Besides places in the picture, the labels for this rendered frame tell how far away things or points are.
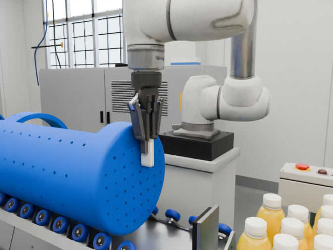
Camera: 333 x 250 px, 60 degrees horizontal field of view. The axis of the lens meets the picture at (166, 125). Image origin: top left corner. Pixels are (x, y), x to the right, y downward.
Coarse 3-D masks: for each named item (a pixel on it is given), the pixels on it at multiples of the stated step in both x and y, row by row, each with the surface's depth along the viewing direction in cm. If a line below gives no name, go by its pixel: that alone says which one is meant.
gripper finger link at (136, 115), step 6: (138, 108) 67; (132, 114) 68; (138, 114) 67; (132, 120) 68; (138, 120) 67; (132, 126) 69; (138, 126) 68; (138, 132) 69; (144, 132) 69; (138, 138) 70; (144, 138) 70
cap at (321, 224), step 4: (320, 220) 55; (324, 220) 55; (328, 220) 55; (332, 220) 55; (320, 224) 54; (324, 224) 53; (328, 224) 53; (332, 224) 53; (320, 228) 54; (324, 228) 53; (328, 228) 52; (332, 228) 52; (320, 232) 54; (324, 232) 53; (328, 232) 52; (332, 232) 52; (332, 236) 52
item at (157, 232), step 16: (0, 224) 90; (144, 224) 84; (160, 224) 84; (0, 240) 89; (16, 240) 85; (32, 240) 81; (112, 240) 76; (128, 240) 76; (144, 240) 76; (160, 240) 76; (176, 240) 76
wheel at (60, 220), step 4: (60, 216) 77; (64, 216) 77; (56, 220) 77; (60, 220) 76; (64, 220) 76; (68, 220) 77; (56, 224) 76; (60, 224) 76; (64, 224) 75; (68, 224) 76; (56, 228) 76; (60, 228) 75; (64, 228) 75; (56, 232) 75; (60, 232) 75
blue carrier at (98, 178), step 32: (0, 128) 87; (32, 128) 81; (64, 128) 103; (128, 128) 69; (0, 160) 81; (32, 160) 74; (64, 160) 68; (96, 160) 63; (128, 160) 70; (160, 160) 83; (32, 192) 76; (64, 192) 67; (96, 192) 62; (128, 192) 71; (160, 192) 84; (96, 224) 66; (128, 224) 72
